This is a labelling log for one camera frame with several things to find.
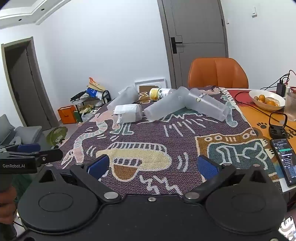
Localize black strap device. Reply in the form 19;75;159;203
268;112;289;139

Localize orange box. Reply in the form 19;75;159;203
57;105;77;125

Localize paper-wrapped white cup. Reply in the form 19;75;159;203
113;103;143;124

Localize dark brown door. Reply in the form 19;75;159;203
1;37;58;133

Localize frosted plastic cup with stickers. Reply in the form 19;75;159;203
184;87;230;122

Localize grey sofa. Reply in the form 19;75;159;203
0;114;49;151

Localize yellow drink bottle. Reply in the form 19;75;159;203
149;88;173;101

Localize black cable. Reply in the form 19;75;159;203
234;91;271;107

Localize orange leather chair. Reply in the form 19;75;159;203
188;57;249;89

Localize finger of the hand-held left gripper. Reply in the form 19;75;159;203
34;149;63;167
0;143;41;153

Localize cluttered black rack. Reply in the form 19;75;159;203
70;77;112;122

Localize black charger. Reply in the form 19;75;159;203
276;80;287;97

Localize charger cables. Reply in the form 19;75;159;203
260;70;296;91

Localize white bowl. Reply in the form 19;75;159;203
249;90;286;111

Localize grey door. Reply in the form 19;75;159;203
158;0;229;89

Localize white framed board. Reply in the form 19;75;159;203
134;77;166;93

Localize black door handle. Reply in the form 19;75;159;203
170;37;183;54

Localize black smartphone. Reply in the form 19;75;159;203
270;138;296;188

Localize printed woven blanket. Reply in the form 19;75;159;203
55;87;283;198

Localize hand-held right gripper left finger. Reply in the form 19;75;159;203
38;154;122;203

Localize orange paw-print desk mat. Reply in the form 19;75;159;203
228;89;296;187

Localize person's left hand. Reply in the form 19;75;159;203
0;186;18;225

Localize ribbed clear glass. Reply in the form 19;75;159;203
284;92;296;122

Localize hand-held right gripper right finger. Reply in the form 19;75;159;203
183;155;279;203

